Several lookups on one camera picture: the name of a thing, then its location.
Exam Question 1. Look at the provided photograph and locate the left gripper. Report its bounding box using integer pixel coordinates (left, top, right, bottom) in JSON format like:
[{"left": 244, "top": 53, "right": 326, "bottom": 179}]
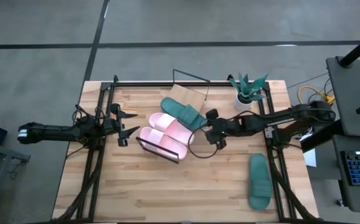
[{"left": 101, "top": 103, "right": 141, "bottom": 147}]

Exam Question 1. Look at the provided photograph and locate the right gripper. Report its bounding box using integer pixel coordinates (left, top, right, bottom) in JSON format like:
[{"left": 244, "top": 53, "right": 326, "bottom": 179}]
[{"left": 201, "top": 108, "right": 242, "bottom": 151}]

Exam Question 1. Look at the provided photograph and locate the pink slide sandal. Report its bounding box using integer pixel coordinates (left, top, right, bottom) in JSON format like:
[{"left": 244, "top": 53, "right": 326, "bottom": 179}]
[
  {"left": 139, "top": 126, "right": 188, "bottom": 161},
  {"left": 148, "top": 112, "right": 196, "bottom": 147}
]

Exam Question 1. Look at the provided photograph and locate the green slide sandal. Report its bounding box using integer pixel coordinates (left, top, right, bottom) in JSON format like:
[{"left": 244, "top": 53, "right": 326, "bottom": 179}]
[
  {"left": 247, "top": 152, "right": 273, "bottom": 211},
  {"left": 159, "top": 96, "right": 209, "bottom": 131}
]

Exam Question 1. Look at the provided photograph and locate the black-framed wooden shelf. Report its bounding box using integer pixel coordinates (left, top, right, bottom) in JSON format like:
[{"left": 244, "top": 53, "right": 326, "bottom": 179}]
[{"left": 135, "top": 68, "right": 212, "bottom": 165}]

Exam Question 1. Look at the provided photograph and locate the green plant in white pot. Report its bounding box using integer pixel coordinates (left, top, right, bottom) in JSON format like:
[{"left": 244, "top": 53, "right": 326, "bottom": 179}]
[{"left": 229, "top": 72, "right": 270, "bottom": 113}]

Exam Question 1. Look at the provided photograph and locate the white paper sheet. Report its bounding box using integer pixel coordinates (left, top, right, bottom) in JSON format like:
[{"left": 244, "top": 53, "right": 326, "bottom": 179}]
[{"left": 302, "top": 147, "right": 318, "bottom": 168}]

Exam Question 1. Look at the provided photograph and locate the grey keyboard desk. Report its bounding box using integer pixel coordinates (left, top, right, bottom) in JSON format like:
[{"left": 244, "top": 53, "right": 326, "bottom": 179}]
[{"left": 331, "top": 133, "right": 360, "bottom": 216}]

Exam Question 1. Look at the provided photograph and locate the black pole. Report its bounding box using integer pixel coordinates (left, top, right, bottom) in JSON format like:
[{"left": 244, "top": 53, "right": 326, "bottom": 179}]
[{"left": 338, "top": 27, "right": 360, "bottom": 68}]

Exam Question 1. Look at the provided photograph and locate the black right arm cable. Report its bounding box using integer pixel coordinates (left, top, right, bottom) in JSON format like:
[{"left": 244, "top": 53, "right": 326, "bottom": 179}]
[{"left": 186, "top": 122, "right": 224, "bottom": 160}]

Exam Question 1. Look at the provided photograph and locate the black metal rig frame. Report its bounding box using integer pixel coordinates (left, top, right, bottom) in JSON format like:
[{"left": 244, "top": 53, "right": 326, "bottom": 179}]
[{"left": 52, "top": 74, "right": 318, "bottom": 223}]

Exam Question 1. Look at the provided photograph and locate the yellow cable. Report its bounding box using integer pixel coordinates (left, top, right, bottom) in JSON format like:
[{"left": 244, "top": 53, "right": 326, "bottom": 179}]
[{"left": 297, "top": 85, "right": 336, "bottom": 107}]

